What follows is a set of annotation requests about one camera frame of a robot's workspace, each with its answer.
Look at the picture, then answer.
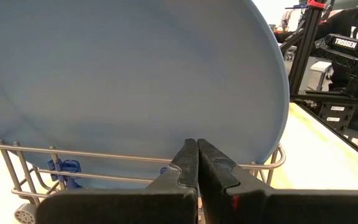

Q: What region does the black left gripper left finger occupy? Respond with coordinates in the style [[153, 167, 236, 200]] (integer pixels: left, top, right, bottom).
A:
[[35, 138, 200, 224]]

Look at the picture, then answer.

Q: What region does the blue plate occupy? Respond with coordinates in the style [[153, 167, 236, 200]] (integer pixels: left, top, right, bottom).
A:
[[0, 0, 291, 190]]

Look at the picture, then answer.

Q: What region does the blue plastic rack clip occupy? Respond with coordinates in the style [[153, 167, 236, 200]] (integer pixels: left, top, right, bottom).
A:
[[47, 159, 83, 189]]

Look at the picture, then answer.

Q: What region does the person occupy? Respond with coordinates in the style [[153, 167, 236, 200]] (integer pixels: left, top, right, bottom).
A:
[[273, 0, 358, 134]]

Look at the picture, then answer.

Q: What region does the black aluminium table frame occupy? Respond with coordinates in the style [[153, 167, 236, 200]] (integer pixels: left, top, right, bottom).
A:
[[280, 0, 358, 167]]

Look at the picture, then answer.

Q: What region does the red clamp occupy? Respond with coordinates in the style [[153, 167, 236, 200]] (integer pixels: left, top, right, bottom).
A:
[[307, 0, 326, 9]]

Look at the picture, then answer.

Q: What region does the grey wire dish rack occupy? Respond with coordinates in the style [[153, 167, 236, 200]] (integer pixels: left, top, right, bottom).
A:
[[0, 139, 287, 224]]

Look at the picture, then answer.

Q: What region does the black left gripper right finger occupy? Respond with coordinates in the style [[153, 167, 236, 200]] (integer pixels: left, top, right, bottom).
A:
[[197, 138, 358, 224]]

